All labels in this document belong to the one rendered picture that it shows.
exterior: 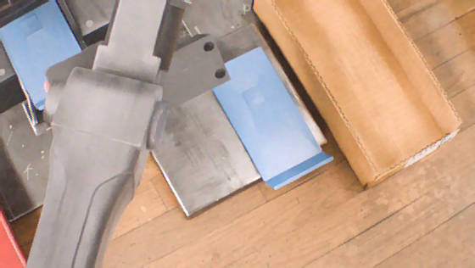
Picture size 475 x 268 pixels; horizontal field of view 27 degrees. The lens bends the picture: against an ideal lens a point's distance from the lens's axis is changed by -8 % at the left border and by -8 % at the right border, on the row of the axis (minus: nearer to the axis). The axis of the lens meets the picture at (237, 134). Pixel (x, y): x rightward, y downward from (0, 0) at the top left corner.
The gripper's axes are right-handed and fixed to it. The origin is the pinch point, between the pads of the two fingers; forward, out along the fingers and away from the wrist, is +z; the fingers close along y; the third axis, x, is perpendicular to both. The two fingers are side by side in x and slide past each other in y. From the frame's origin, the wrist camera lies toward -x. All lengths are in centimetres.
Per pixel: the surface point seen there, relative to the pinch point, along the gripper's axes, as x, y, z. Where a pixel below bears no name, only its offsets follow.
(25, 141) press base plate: 5.2, -3.8, 16.2
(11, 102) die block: 4.9, 0.9, 16.8
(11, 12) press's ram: 3.2, 11.1, -1.7
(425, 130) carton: -34.8, -20.2, 2.6
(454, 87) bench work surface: -41.3, -17.9, 3.8
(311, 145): -21.7, -15.9, 4.1
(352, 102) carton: -28.9, -14.4, 6.4
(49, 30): -1.7, 6.7, 11.0
